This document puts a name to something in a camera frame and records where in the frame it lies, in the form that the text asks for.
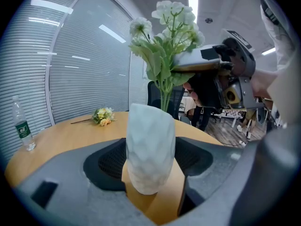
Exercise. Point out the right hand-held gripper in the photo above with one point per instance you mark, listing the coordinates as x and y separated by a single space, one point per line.
244 65

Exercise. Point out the round wooden table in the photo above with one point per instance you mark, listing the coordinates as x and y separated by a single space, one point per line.
70 138

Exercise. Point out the black mesh office chair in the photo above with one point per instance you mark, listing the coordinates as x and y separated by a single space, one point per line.
154 98

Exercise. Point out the person's white shirt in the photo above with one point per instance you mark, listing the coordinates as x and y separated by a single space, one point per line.
282 43

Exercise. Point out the yellow flower bunch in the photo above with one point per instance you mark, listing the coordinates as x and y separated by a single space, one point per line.
103 116

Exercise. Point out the ceiling light panel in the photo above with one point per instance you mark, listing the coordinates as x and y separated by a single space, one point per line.
193 7
268 51

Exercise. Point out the clear green-label water bottle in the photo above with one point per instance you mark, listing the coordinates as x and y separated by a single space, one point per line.
22 126

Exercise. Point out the white flowers bunch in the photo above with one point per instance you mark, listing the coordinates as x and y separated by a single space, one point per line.
171 32

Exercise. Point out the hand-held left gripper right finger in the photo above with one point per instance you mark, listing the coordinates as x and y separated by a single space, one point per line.
211 171

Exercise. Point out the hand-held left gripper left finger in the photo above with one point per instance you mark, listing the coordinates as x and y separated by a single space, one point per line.
77 192

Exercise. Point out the white power strip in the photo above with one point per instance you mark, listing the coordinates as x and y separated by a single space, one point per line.
242 143

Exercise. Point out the round ceiling detector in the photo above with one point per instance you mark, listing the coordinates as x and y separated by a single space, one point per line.
208 20

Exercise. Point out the person's right forearm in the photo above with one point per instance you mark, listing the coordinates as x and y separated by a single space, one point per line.
264 82

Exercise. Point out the white textured vase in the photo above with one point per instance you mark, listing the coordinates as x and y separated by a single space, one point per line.
150 149

